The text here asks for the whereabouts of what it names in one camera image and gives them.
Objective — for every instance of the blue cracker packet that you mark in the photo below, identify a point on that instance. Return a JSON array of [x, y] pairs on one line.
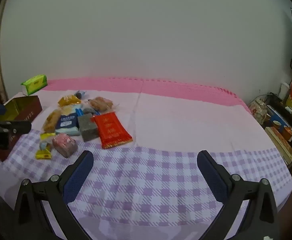
[[67, 123]]

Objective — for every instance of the grey silver snack block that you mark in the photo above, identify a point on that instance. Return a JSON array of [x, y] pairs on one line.
[[87, 127]]

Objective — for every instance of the pink patterned snack packet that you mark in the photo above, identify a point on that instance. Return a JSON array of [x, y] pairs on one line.
[[64, 145]]

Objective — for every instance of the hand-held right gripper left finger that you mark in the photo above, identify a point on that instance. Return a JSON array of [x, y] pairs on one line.
[[78, 177]]

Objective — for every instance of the small blue-white snack packet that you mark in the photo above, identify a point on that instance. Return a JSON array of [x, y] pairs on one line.
[[79, 111]]

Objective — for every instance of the small blue-white candy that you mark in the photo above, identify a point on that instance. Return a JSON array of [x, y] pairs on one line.
[[45, 145]]

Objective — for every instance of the clear packet of brown biscuits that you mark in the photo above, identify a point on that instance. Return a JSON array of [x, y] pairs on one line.
[[101, 103]]

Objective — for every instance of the floral glass jar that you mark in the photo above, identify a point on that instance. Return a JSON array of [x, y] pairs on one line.
[[258, 111]]

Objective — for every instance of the orange cup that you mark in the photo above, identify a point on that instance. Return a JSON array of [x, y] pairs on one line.
[[288, 133], [277, 125]]

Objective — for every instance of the blue box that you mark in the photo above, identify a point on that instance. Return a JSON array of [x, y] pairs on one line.
[[277, 116]]

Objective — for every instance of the dark snack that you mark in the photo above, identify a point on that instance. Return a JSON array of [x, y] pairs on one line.
[[80, 94]]

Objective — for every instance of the red snack packet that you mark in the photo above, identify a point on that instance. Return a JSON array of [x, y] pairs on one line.
[[112, 128]]

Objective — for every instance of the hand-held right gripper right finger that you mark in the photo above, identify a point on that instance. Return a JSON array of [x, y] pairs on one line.
[[213, 177]]

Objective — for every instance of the clear pack of fried dough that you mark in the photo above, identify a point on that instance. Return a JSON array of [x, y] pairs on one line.
[[52, 121]]

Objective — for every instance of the yellow-orange snack bag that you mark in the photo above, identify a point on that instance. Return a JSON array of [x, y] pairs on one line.
[[69, 100]]

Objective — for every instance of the small yellow candy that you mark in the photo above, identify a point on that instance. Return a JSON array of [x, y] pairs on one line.
[[43, 154], [47, 136]]

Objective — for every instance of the green tissue pack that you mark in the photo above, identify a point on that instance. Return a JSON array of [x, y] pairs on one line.
[[34, 83]]

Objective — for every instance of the gold tin box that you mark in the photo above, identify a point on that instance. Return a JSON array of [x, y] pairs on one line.
[[27, 110]]

